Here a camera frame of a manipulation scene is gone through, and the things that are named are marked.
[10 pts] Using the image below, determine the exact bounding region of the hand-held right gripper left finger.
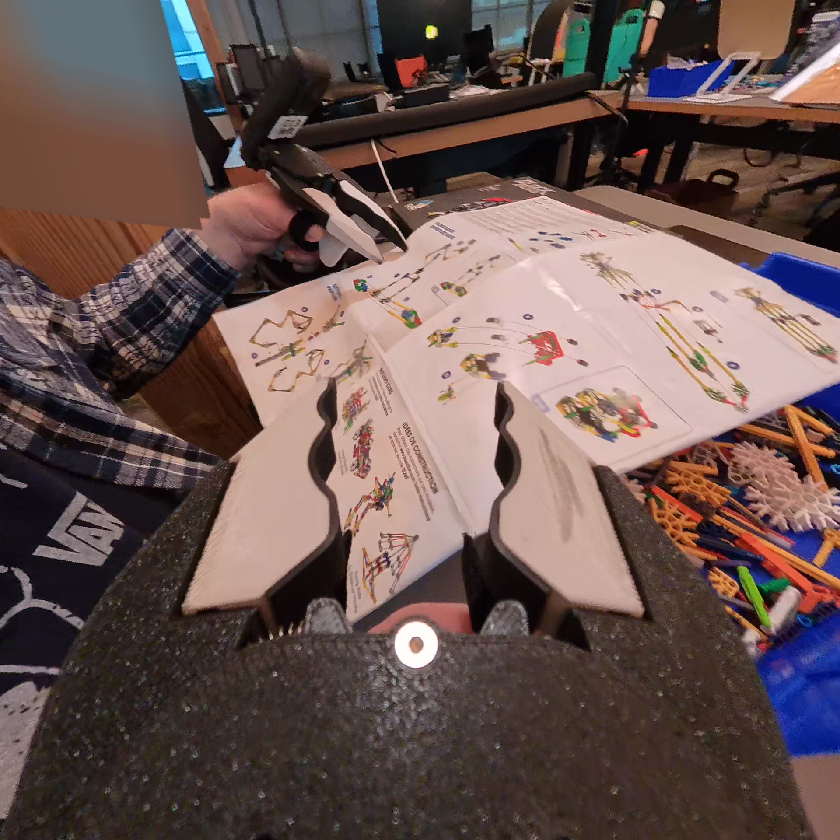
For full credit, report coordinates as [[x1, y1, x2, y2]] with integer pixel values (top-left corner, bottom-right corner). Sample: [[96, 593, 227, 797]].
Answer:
[[180, 377, 352, 635]]

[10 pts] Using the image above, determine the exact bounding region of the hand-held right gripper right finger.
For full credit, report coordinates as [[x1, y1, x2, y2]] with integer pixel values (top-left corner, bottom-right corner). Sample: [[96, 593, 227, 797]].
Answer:
[[482, 379, 647, 635]]

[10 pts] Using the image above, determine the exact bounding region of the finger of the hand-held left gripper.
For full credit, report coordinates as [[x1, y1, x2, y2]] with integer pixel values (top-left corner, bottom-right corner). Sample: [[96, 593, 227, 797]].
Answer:
[[307, 188, 384, 265], [336, 178, 410, 256]]

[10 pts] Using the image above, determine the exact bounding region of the printed paper instruction sheet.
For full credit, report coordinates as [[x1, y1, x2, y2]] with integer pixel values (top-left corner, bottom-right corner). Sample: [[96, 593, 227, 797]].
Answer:
[[213, 196, 840, 626]]

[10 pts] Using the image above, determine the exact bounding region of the person's left forearm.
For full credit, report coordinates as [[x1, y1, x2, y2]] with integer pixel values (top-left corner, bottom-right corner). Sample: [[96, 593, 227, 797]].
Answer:
[[39, 226, 242, 401]]

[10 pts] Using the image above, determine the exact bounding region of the person's left hand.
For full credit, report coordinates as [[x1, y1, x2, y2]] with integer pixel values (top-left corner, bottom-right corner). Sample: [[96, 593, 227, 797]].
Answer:
[[197, 181, 326, 273]]

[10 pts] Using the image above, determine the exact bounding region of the black foam tube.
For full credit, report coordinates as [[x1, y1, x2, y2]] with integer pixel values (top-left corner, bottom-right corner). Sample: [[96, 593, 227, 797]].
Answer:
[[297, 71, 623, 150]]

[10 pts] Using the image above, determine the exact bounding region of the black computer monitor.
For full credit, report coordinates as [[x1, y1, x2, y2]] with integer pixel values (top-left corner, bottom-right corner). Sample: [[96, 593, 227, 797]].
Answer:
[[376, 0, 475, 61]]

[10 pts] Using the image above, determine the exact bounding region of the wooden workbench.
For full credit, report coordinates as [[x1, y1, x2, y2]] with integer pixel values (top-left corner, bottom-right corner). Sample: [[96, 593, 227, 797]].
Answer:
[[314, 92, 840, 173]]

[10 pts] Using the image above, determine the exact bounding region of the pile of construction toy pieces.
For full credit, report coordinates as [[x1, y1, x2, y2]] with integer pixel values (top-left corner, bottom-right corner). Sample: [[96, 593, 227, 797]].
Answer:
[[623, 403, 840, 657]]

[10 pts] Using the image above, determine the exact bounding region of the person's torso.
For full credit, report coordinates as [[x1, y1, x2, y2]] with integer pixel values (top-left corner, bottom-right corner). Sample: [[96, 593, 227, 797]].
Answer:
[[0, 259, 227, 802]]

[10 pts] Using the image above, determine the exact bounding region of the teal plastic object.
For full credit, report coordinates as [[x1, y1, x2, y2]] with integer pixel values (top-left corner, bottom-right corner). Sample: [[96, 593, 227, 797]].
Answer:
[[560, 5, 645, 84]]

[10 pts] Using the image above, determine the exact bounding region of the blue plastic bin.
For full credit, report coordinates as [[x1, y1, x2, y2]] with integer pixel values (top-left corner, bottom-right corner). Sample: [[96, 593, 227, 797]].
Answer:
[[623, 251, 840, 760]]

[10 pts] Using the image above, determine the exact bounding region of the black bag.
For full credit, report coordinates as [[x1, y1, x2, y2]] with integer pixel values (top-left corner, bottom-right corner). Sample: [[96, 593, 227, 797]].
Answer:
[[648, 168, 741, 206]]

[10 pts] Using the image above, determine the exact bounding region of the blue storage crate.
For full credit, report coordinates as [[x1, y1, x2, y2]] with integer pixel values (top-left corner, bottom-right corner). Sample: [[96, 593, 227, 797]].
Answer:
[[646, 58, 737, 101]]

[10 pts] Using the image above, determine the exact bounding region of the brown cardboard sheet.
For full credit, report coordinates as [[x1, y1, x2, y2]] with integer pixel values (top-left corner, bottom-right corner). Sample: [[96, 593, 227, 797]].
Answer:
[[771, 31, 840, 107]]

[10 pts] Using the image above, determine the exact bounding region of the white cable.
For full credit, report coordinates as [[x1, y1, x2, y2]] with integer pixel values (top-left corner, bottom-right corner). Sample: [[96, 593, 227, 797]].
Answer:
[[369, 136, 403, 206]]

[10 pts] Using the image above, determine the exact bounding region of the white wire stand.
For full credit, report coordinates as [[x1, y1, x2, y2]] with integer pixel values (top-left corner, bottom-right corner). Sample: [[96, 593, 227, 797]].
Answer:
[[682, 50, 763, 104]]

